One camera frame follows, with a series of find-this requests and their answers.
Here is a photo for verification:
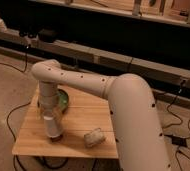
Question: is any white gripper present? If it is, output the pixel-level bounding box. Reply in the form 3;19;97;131
40;105;62;120

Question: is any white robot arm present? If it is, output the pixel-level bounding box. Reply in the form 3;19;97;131
31;60;171;171

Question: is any dark red eraser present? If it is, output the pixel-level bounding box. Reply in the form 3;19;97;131
50;134;63;142

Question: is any green bowl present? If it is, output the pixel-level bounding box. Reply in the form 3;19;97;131
37;89;70;114

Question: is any wooden table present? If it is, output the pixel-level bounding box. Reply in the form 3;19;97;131
11;83;120;171

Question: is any black device on ledge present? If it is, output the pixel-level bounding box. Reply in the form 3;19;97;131
38;29;57;43

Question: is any white spray bottle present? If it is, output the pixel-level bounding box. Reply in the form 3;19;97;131
0;17;7;31

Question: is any black floor cable left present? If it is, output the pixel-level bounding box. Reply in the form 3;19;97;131
0;44;69;171

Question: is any black cables right floor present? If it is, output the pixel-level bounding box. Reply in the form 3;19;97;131
160;79;190;171

